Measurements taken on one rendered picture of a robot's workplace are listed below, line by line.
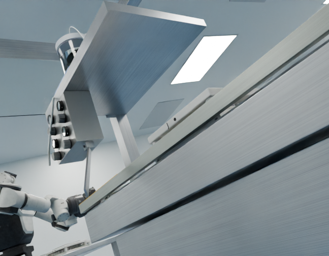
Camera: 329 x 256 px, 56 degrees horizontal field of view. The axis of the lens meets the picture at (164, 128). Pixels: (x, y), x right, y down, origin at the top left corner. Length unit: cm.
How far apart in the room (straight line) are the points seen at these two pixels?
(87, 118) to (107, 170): 547
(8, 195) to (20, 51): 63
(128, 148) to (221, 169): 87
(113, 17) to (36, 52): 69
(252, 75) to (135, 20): 49
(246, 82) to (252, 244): 31
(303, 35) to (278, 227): 33
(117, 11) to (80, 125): 42
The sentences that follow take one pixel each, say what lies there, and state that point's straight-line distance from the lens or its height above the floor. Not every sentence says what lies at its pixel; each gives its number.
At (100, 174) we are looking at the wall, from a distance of 653.
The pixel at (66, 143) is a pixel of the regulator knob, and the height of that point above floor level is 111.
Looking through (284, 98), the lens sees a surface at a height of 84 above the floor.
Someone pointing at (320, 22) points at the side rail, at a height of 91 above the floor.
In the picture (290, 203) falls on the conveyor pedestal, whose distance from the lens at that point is 59.
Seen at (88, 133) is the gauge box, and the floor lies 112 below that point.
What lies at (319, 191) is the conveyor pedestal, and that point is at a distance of 56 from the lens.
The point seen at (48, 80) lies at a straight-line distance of 153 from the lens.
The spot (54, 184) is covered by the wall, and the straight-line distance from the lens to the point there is 638.
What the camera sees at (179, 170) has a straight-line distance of 69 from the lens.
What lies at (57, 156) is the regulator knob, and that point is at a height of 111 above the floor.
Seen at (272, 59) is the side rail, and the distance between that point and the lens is 53.
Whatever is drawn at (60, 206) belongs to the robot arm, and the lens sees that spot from 166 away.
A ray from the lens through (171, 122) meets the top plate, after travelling 73.
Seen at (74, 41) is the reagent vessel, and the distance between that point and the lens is 136.
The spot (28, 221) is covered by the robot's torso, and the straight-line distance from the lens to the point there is 195.
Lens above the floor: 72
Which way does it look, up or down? 18 degrees up
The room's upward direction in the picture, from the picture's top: 21 degrees counter-clockwise
